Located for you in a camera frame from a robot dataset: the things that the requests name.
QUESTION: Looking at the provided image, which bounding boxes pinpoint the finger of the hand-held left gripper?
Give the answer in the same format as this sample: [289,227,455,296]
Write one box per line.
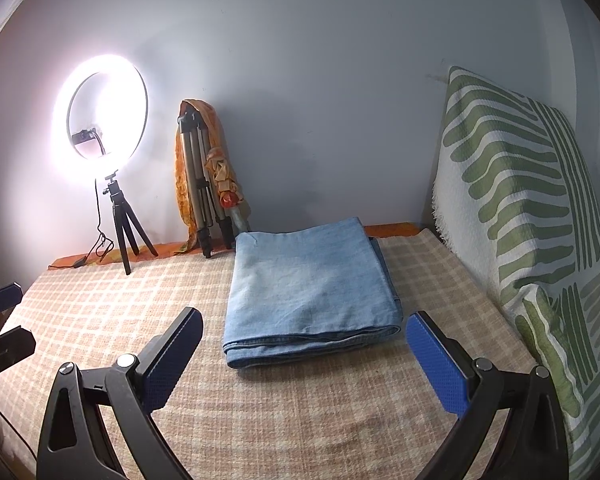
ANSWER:
[0,327,37,422]
[0,282,23,318]

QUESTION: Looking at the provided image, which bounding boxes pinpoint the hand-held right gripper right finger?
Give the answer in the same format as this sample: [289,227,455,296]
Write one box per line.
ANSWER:
[405,310,571,480]

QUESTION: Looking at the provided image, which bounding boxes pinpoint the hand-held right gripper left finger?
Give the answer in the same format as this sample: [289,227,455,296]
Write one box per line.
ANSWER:
[36,306,204,480]

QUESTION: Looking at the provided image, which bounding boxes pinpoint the blue denim pants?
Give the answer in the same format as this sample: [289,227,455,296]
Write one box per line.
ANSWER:
[222,217,405,370]

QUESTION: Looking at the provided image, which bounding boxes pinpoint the beige plaid blanket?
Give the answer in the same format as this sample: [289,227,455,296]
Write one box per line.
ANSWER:
[0,227,541,480]

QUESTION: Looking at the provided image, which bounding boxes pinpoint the small black tripod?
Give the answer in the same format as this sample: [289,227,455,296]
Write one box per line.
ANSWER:
[101,172,158,276]

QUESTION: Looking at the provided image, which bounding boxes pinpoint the green leaf print pillow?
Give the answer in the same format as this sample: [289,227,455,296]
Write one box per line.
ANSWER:
[500,247,600,480]
[431,65,600,311]

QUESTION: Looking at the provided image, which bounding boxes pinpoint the grey tube with red cap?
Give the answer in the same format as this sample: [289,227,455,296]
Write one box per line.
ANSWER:
[219,191,252,235]

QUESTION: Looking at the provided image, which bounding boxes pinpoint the orange patterned scarf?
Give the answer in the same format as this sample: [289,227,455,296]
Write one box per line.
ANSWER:
[174,99,248,256]

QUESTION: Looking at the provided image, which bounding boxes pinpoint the folded silver tripod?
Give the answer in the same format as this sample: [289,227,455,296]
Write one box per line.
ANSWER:
[176,110,236,259]

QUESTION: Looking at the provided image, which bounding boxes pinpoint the black ring light cable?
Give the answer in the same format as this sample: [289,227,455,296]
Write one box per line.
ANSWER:
[50,177,116,268]

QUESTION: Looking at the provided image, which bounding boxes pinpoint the round ring light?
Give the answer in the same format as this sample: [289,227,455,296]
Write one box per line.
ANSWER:
[50,52,152,181]

